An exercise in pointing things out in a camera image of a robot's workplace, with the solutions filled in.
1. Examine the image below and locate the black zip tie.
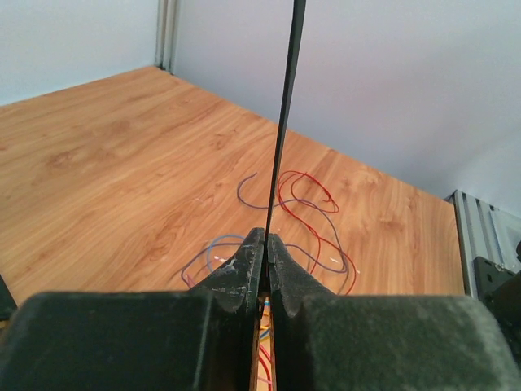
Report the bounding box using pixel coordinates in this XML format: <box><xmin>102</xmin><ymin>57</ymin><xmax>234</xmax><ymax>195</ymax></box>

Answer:
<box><xmin>263</xmin><ymin>0</ymin><xmax>307</xmax><ymax>264</ymax></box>

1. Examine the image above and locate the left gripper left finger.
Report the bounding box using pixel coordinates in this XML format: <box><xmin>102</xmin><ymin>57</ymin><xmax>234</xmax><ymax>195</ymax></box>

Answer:
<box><xmin>1</xmin><ymin>228</ymin><xmax>265</xmax><ymax>390</ymax></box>

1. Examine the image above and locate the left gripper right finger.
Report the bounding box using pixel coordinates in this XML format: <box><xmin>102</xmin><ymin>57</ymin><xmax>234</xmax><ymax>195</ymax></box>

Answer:
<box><xmin>266</xmin><ymin>235</ymin><xmax>517</xmax><ymax>390</ymax></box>

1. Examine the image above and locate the long red wire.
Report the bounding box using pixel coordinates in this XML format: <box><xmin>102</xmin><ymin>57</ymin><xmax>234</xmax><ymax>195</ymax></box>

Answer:
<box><xmin>277</xmin><ymin>170</ymin><xmax>358</xmax><ymax>297</ymax></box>

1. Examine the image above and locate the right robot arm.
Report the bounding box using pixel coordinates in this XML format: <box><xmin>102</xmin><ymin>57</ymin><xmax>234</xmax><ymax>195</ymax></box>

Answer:
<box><xmin>473</xmin><ymin>257</ymin><xmax>520</xmax><ymax>342</ymax></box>

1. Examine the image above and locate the yellow wire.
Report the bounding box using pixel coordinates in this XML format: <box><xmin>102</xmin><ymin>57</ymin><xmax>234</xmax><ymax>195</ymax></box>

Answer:
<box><xmin>260</xmin><ymin>299</ymin><xmax>272</xmax><ymax>341</ymax></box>

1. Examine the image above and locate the blue wire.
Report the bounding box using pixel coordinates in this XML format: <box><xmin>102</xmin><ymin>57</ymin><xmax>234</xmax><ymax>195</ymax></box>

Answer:
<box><xmin>206</xmin><ymin>234</ymin><xmax>245</xmax><ymax>274</ymax></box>

